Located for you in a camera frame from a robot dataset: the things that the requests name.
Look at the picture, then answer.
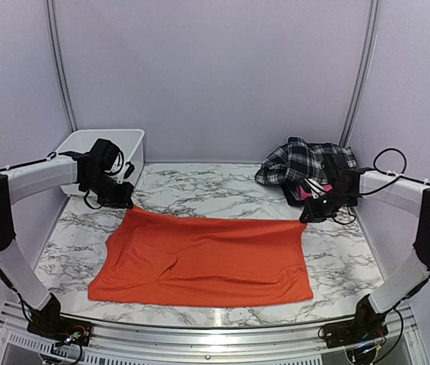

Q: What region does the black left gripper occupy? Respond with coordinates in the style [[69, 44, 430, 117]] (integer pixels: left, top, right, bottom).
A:
[[82, 171, 134, 208]]

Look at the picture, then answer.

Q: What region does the aluminium front frame rail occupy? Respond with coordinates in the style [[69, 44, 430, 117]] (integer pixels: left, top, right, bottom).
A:
[[0, 302, 429, 364]]

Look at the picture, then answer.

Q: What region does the aluminium corner post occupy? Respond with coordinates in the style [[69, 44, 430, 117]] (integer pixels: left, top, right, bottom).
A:
[[339, 0, 381, 146], [44, 0, 78, 132]]

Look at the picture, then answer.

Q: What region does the orange garment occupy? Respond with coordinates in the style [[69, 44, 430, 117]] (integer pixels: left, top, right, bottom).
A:
[[87, 207, 313, 307]]

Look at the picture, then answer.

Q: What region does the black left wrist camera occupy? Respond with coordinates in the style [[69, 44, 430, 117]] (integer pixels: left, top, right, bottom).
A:
[[90, 138, 125, 176]]

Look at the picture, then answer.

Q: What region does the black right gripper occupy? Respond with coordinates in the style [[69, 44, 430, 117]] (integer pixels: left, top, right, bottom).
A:
[[299, 186, 356, 223]]

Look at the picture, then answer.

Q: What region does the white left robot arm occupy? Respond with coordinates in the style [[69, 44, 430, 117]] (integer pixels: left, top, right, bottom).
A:
[[0, 152, 134, 338]]

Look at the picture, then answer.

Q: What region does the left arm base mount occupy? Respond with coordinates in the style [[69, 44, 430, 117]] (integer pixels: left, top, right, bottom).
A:
[[27, 317, 93, 347]]

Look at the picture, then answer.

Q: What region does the black folded garment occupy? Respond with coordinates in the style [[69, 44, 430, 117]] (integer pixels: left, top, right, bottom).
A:
[[282, 184, 356, 208]]

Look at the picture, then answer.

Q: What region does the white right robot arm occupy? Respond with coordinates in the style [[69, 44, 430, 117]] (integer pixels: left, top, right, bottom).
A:
[[299, 169, 430, 341]]

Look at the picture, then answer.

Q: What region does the pink folded garment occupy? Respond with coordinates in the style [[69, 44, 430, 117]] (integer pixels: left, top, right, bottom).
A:
[[296, 185, 332, 200]]

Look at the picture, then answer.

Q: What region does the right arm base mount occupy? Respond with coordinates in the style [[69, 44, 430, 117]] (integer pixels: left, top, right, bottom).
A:
[[318, 319, 388, 348]]

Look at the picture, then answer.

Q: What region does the black white plaid skirt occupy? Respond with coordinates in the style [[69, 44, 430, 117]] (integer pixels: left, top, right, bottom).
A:
[[255, 137, 357, 185]]

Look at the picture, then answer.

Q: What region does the left aluminium corner post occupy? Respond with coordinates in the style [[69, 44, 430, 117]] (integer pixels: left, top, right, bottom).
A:
[[44, 0, 78, 132]]

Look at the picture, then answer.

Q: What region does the right aluminium corner post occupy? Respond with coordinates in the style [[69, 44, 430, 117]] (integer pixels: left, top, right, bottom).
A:
[[339, 0, 381, 146]]

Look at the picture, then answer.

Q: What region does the white plastic laundry bin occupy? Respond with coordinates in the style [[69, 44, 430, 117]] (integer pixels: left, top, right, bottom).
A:
[[56, 129, 145, 187]]

